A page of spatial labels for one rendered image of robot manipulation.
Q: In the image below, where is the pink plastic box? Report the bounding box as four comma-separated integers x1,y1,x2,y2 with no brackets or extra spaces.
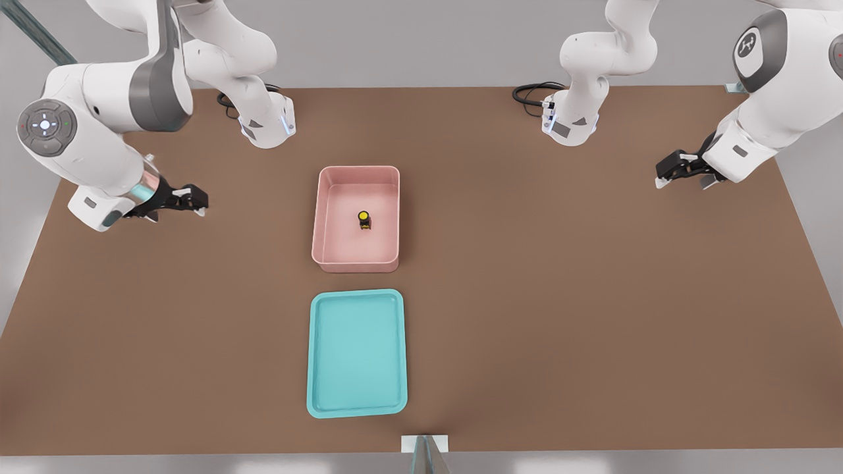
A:
312,165,401,274

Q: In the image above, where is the pale blue-green tray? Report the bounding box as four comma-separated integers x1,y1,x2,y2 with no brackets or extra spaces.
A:
306,288,408,419

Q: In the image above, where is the black cable loop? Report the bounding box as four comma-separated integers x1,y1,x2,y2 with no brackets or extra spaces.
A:
217,84,283,120
512,81,568,119

